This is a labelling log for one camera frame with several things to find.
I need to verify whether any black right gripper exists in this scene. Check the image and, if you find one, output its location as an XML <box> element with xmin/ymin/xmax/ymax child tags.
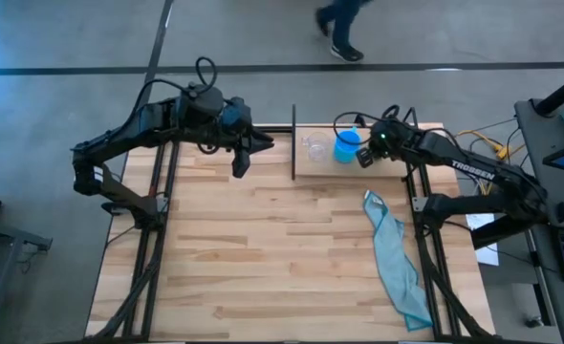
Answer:
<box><xmin>356</xmin><ymin>118</ymin><xmax>410</xmax><ymax>169</ymax></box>

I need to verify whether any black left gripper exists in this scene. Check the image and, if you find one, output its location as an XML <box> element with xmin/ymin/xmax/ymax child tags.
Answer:
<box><xmin>218</xmin><ymin>97</ymin><xmax>275</xmax><ymax>180</ymax></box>

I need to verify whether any blue plastic mug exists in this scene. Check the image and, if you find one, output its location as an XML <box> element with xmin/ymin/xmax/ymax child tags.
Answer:
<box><xmin>333</xmin><ymin>125</ymin><xmax>362</xmax><ymax>165</ymax></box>

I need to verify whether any clear plastic cup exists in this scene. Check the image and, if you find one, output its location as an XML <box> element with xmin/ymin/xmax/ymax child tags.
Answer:
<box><xmin>301</xmin><ymin>131</ymin><xmax>334</xmax><ymax>163</ymax></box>

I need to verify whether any light blue cloth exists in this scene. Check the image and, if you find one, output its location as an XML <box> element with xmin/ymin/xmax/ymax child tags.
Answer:
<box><xmin>361</xmin><ymin>189</ymin><xmax>434</xmax><ymax>333</ymax></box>

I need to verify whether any person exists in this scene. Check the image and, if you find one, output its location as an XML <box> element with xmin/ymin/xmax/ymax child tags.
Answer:
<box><xmin>314</xmin><ymin>0</ymin><xmax>375</xmax><ymax>64</ymax></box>

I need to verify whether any black beam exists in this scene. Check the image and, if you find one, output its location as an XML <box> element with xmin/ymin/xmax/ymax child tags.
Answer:
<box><xmin>469</xmin><ymin>212</ymin><xmax>550</xmax><ymax>251</ymax></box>

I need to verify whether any white paper sheet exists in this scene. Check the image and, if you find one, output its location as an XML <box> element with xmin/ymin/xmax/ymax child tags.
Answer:
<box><xmin>466</xmin><ymin>212</ymin><xmax>501</xmax><ymax>268</ymax></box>

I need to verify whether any black pole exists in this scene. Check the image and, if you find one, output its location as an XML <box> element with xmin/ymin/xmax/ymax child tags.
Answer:
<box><xmin>534</xmin><ymin>68</ymin><xmax>564</xmax><ymax>118</ymax></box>

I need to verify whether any grey desk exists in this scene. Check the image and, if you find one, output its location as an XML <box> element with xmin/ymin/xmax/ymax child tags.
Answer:
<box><xmin>514</xmin><ymin>97</ymin><xmax>564</xmax><ymax>344</ymax></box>

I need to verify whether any grey side table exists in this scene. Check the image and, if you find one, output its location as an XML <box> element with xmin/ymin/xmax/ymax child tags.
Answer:
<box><xmin>0</xmin><ymin>214</ymin><xmax>54</xmax><ymax>344</ymax></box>

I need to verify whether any yellow cable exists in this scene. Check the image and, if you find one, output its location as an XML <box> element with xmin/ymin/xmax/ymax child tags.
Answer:
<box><xmin>454</xmin><ymin>129</ymin><xmax>527</xmax><ymax>197</ymax></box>

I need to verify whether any black metal rig frame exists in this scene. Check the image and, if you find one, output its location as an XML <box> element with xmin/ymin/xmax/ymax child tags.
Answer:
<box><xmin>86</xmin><ymin>107</ymin><xmax>496</xmax><ymax>343</ymax></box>

